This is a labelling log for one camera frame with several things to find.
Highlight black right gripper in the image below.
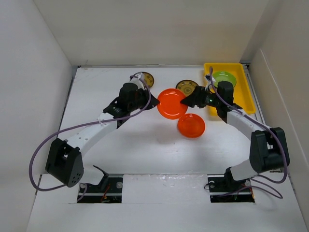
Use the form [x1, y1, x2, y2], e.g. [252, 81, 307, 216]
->
[180, 86, 222, 108]

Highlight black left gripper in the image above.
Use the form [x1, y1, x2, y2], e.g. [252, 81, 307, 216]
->
[128, 86, 159, 112]

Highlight orange plate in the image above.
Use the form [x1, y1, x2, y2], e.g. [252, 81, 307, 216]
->
[157, 88, 188, 120]
[177, 114, 206, 139]

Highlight green plate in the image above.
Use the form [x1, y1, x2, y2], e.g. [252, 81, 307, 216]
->
[212, 71, 237, 88]

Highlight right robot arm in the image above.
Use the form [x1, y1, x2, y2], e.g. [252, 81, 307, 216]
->
[181, 81, 290, 190]

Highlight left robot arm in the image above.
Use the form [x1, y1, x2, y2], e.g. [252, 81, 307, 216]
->
[45, 82, 160, 188]

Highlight yellow plastic bin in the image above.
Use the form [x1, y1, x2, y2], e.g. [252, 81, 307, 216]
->
[204, 63, 255, 115]

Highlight yellow patterned plate right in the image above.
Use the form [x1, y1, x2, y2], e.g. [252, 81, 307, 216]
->
[176, 80, 198, 96]

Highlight yellow patterned plate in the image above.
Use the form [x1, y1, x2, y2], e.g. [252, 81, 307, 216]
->
[176, 80, 198, 96]
[134, 72, 155, 88]

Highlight yellow patterned plate left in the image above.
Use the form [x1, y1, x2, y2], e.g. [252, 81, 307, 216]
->
[134, 72, 155, 88]

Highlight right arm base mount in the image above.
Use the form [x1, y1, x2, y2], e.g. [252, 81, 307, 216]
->
[204, 174, 255, 203]

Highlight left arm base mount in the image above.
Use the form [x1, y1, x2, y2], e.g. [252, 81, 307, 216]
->
[77, 165, 124, 203]

